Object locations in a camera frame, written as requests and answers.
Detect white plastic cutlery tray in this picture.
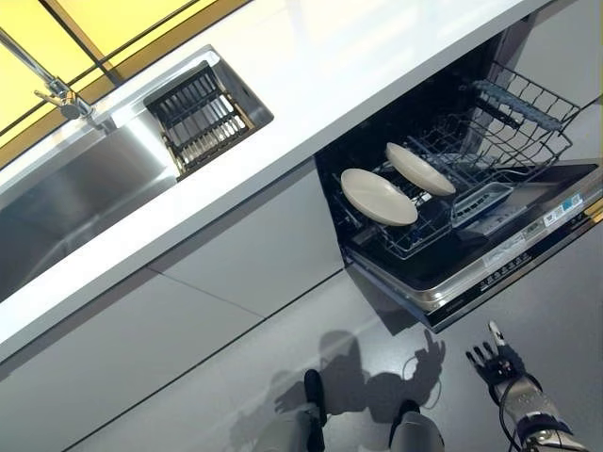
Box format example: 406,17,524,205
450,182,515,228

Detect glossy white cabinet door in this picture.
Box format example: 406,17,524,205
0,268,266,452
514,0,603,110
146,157,349,322

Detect black robot foot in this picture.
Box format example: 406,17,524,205
390,398,421,425
302,368,327,407

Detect cream ceramic plate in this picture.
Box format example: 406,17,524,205
384,141,458,197
339,168,420,228

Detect black left robot foot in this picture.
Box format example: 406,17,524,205
302,368,327,407

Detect black built-in dishwasher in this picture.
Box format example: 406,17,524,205
314,26,603,335

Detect wire basket with grey shelf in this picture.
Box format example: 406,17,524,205
406,62,584,186

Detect stainless steel sink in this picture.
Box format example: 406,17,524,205
0,44,276,306

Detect black sink dish rack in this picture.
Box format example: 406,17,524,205
144,60,258,183

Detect chrome kitchen faucet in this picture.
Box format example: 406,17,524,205
0,26,118,134

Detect black right robot foot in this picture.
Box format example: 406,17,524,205
390,398,421,425

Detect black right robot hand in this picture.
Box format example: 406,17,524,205
464,319,528,390

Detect yellow window with dark frame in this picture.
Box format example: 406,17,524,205
0,0,252,170

